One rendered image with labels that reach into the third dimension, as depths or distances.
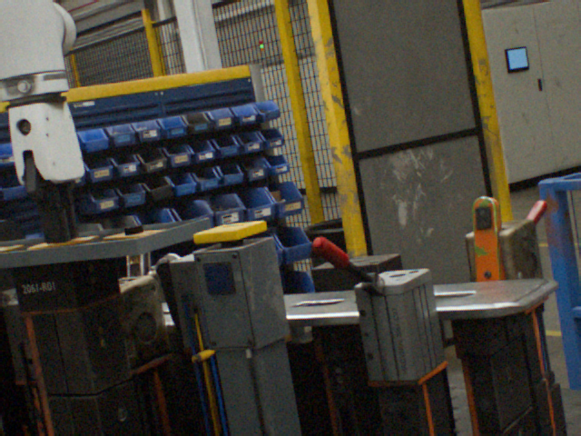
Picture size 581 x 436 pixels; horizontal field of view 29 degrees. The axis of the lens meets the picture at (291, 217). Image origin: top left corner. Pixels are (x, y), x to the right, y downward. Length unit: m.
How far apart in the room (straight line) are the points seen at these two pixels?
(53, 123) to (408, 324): 0.49
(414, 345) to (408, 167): 3.58
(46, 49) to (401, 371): 0.57
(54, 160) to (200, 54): 5.30
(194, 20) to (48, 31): 5.29
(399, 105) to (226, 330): 3.67
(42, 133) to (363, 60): 3.45
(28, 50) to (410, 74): 3.64
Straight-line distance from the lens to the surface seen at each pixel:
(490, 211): 1.62
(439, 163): 5.02
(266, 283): 1.24
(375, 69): 4.79
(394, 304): 1.31
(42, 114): 1.38
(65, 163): 1.40
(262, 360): 1.24
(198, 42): 6.67
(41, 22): 1.40
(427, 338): 1.36
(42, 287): 1.40
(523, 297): 1.44
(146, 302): 1.59
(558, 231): 3.40
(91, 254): 1.29
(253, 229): 1.24
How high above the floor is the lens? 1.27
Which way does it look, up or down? 5 degrees down
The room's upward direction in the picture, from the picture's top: 10 degrees counter-clockwise
